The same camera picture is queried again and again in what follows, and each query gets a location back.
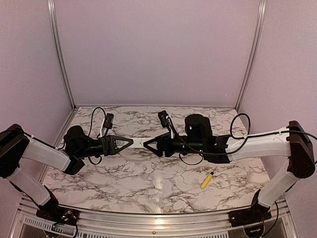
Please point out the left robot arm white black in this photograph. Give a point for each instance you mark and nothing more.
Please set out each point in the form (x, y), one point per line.
(16, 144)

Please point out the yellow handled screwdriver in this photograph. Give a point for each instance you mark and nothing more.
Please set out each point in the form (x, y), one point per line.
(208, 179)

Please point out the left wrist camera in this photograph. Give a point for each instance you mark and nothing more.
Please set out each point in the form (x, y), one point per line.
(106, 125)

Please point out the white remote control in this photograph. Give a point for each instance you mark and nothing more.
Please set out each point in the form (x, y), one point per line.
(139, 141)

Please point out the aluminium frame post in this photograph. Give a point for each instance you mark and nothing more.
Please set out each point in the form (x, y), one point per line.
(59, 54)
(253, 54)

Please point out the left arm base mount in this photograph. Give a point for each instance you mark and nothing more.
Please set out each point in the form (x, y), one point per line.
(60, 215)

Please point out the right aluminium frame post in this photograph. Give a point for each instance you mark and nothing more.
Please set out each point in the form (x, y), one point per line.
(253, 54)

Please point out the left aluminium frame post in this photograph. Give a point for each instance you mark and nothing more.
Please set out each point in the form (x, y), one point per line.
(59, 54)

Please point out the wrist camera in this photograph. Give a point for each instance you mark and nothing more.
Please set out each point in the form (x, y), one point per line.
(163, 116)
(106, 125)

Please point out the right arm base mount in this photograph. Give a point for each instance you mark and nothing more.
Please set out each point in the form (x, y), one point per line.
(255, 213)

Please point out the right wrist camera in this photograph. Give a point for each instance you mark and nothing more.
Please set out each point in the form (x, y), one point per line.
(163, 116)

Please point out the front aluminium rail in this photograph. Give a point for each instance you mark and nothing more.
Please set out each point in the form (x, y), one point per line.
(94, 224)

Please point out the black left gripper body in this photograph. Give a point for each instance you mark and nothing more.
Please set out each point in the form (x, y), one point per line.
(96, 151)

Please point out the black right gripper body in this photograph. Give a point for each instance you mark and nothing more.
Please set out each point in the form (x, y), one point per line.
(192, 146)

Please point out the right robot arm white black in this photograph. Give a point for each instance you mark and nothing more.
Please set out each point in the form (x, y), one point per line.
(291, 142)

